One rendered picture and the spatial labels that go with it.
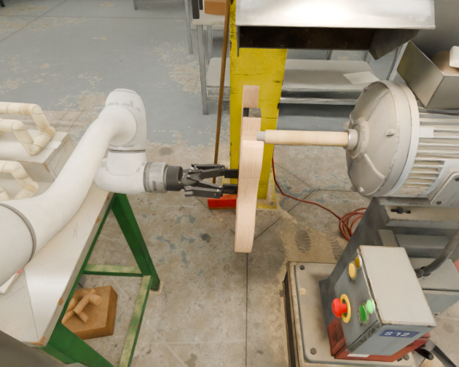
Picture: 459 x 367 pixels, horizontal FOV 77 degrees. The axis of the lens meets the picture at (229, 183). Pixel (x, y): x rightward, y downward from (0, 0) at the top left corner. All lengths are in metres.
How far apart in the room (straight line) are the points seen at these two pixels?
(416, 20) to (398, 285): 0.46
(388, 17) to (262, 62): 1.03
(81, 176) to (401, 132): 0.60
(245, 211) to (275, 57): 0.98
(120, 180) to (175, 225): 1.25
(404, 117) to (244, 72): 1.05
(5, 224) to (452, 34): 0.79
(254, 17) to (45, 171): 0.73
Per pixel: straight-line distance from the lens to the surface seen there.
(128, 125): 0.79
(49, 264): 0.95
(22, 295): 0.94
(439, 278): 0.97
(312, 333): 1.46
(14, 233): 0.44
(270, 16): 0.52
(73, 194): 0.59
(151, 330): 1.77
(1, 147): 1.10
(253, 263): 1.88
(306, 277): 1.55
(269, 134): 0.65
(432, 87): 0.62
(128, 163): 0.84
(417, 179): 0.68
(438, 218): 0.82
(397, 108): 0.63
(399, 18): 0.56
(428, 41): 0.73
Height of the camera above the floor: 1.65
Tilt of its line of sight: 46 degrees down
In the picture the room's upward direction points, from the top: straight up
